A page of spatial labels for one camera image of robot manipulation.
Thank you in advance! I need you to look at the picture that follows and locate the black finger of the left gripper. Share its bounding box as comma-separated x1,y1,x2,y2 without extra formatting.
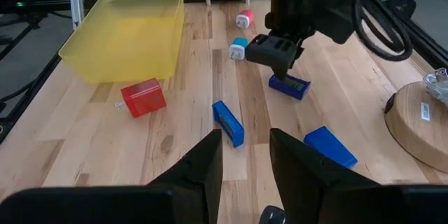
244,34,305,81

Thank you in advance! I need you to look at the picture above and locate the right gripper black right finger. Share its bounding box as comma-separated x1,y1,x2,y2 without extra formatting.
269,127,378,224

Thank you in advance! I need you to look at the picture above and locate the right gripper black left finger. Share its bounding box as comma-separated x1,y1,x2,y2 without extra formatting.
148,128,224,224

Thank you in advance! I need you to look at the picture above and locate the teal and white charger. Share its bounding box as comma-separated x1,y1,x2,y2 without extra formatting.
228,36,250,61

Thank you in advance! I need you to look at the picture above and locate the dark blue digital clock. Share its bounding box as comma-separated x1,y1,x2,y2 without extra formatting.
268,73,312,101

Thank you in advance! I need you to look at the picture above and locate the pink and white charger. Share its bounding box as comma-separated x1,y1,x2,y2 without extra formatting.
235,9,255,30

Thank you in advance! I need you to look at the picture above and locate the blue wedge-shaped clock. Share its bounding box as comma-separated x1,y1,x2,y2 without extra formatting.
303,125,359,169

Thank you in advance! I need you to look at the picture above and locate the red wall charger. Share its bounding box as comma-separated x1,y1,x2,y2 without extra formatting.
114,78,167,118

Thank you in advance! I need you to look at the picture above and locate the round wooden lamp base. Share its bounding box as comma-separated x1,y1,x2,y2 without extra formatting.
384,80,448,174

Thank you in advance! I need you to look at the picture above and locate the yellow translucent plastic bin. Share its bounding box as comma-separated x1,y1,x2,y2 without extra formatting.
58,0,186,84

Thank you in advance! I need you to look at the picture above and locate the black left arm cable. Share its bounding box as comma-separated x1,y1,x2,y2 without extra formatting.
351,0,414,62

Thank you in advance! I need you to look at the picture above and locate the black frame clamp handle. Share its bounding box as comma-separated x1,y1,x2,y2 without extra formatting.
380,0,417,19

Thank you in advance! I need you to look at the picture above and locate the bundled clear lamp cable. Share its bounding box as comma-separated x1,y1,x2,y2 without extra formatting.
422,67,448,108

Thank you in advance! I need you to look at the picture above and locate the white metal post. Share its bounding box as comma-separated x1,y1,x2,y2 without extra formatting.
66,0,86,31

